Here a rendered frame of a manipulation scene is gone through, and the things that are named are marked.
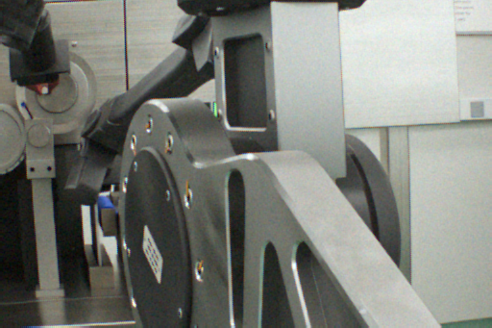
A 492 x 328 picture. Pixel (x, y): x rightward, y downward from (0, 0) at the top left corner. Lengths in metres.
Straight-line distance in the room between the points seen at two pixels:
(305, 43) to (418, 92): 1.61
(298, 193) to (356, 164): 0.21
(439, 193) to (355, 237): 4.37
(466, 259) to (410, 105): 2.73
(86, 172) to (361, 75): 0.83
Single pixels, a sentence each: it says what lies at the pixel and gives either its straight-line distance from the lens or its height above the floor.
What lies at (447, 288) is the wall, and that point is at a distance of 4.89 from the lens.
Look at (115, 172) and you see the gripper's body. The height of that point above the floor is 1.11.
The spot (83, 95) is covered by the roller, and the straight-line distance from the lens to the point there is 1.75.
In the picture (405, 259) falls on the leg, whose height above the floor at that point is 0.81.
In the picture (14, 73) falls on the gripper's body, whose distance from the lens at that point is 1.62.
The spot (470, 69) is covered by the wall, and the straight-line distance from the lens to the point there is 4.85.
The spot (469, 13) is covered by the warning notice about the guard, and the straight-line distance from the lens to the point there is 4.85.
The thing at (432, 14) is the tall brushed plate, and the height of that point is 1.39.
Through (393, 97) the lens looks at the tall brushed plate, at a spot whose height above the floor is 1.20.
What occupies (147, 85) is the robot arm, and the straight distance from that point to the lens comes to 1.39.
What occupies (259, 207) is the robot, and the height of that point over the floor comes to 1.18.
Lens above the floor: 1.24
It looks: 3 degrees down
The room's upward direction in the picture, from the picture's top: 3 degrees counter-clockwise
